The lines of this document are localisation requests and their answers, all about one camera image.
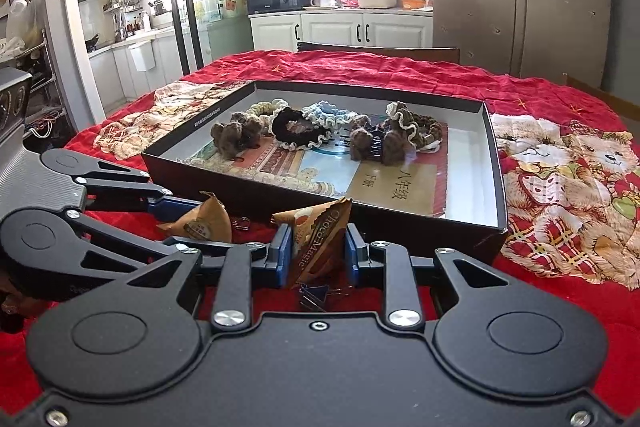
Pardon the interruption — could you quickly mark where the black shallow box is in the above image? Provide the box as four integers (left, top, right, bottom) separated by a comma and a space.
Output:
141, 80, 510, 264

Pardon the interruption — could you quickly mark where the black scrunchie with cream trim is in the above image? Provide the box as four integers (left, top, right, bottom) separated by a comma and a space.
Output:
271, 105, 329, 152

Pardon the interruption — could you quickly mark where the metal storage rack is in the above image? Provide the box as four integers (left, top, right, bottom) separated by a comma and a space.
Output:
0, 34, 67, 140

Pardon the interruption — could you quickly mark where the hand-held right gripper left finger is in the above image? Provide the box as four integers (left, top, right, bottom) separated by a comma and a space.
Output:
127, 222, 294, 331

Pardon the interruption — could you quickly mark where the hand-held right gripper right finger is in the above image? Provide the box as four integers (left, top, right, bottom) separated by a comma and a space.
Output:
345, 223, 507, 329

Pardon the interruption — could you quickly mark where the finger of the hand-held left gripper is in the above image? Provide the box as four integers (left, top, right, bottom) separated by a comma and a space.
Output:
64, 208, 199, 286
81, 158, 204, 221

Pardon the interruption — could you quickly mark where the white kitchen counter cabinet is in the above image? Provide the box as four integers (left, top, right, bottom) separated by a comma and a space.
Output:
87, 27, 184, 108

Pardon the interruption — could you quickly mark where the brown plush hair clip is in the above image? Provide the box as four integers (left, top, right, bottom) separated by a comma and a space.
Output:
348, 119, 416, 166
209, 112, 266, 153

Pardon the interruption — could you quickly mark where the olive green scrunchie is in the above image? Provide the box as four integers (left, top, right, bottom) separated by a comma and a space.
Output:
383, 100, 446, 154

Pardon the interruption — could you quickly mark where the blue binder clip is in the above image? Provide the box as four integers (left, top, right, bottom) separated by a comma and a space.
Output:
298, 284, 351, 312

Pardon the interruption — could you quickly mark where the dark wooden chair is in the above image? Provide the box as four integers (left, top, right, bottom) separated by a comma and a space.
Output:
296, 40, 461, 66

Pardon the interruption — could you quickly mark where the light blue scrunchie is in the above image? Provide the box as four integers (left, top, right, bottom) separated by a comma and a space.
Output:
301, 101, 354, 130

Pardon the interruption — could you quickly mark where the illustrated book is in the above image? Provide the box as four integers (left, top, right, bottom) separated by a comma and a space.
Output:
184, 127, 449, 221

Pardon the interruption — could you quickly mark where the brown triangular snack packet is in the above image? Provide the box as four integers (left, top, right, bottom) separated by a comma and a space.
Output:
272, 196, 354, 289
156, 190, 234, 244

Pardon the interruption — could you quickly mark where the white hanging trash bin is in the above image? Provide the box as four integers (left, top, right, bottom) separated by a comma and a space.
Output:
127, 40, 156, 72

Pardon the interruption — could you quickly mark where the white plastic bag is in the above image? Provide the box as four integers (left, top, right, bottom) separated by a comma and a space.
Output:
5, 0, 39, 50

